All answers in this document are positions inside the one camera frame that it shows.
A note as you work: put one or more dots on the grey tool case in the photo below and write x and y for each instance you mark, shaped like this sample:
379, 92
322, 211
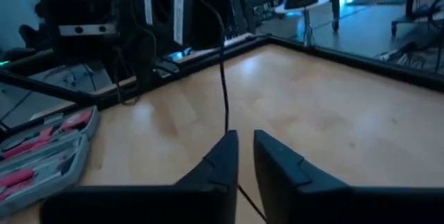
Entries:
52, 168

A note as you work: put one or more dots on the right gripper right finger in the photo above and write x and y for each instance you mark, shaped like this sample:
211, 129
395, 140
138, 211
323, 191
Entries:
312, 199

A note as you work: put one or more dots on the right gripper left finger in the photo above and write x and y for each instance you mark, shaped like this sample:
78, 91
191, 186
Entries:
173, 203

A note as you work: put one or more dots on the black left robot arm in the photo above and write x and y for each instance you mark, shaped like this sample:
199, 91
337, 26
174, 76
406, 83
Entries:
21, 59

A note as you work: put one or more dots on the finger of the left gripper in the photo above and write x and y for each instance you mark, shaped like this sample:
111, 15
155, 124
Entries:
138, 54

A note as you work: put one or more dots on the white round floor stand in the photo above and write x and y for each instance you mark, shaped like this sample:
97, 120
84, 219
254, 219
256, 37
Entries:
301, 5

